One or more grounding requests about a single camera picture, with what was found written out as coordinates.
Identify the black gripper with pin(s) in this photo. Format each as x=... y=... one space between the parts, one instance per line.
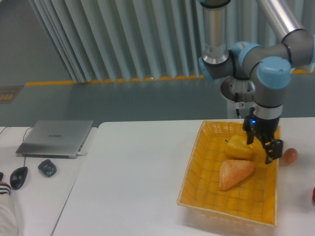
x=264 y=130

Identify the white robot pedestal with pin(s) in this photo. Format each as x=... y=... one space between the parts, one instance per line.
x=238 y=95

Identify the yellow woven basket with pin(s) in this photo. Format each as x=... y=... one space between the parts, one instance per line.
x=253 y=199

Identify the person forearm striped sleeve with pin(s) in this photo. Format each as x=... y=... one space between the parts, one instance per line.
x=8 y=219

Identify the black computer mouse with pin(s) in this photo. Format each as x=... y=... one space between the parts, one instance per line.
x=18 y=177

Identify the brown egg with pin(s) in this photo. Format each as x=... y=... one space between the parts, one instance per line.
x=290 y=155

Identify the silver closed laptop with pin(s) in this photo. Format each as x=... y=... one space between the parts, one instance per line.
x=55 y=138

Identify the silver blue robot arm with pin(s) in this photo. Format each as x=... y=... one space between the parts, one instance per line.
x=269 y=69

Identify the red object at edge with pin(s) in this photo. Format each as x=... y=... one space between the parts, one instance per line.
x=313 y=195

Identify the yellow bell pepper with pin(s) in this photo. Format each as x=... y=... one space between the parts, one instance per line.
x=237 y=147

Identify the triangular toasted bread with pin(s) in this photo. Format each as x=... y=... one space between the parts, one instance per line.
x=234 y=171

